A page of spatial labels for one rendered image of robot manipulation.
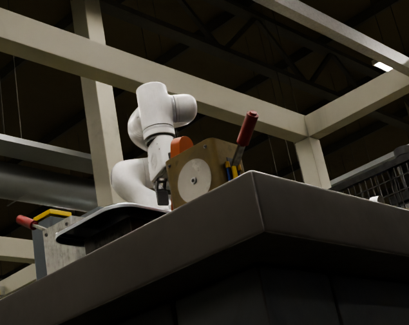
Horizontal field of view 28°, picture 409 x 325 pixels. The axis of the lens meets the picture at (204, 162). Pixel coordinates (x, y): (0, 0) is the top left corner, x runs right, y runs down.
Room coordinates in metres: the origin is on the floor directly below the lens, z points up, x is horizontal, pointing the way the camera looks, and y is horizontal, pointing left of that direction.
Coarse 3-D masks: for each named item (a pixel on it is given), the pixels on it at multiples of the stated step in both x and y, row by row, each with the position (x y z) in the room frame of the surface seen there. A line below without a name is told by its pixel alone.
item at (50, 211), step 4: (44, 212) 1.61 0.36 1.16; (48, 212) 1.60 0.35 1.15; (52, 212) 1.60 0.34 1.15; (56, 212) 1.61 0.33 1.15; (60, 212) 1.62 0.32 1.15; (64, 212) 1.63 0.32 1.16; (68, 212) 1.64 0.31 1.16; (36, 216) 1.63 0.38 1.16; (40, 216) 1.62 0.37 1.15; (44, 216) 1.61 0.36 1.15; (48, 216) 1.61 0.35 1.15; (56, 216) 1.62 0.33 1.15; (60, 216) 1.63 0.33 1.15; (64, 216) 1.63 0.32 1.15; (68, 216) 1.64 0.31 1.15; (36, 220) 1.63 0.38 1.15; (40, 220) 1.63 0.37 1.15
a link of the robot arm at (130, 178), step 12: (120, 168) 2.32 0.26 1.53; (132, 168) 2.33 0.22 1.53; (144, 168) 2.34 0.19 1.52; (120, 180) 2.32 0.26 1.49; (132, 180) 2.31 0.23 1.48; (144, 180) 2.35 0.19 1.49; (120, 192) 2.35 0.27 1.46; (132, 192) 2.32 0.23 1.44; (144, 192) 2.30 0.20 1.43; (144, 204) 2.29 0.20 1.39; (156, 204) 2.28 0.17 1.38
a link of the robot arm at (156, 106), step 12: (144, 84) 1.90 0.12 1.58; (156, 84) 1.91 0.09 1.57; (144, 96) 1.91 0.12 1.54; (156, 96) 1.90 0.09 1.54; (168, 96) 1.92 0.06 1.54; (144, 108) 1.91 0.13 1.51; (156, 108) 1.90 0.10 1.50; (168, 108) 1.91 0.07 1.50; (144, 120) 1.91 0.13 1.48; (156, 120) 1.90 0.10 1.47; (168, 120) 1.92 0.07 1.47
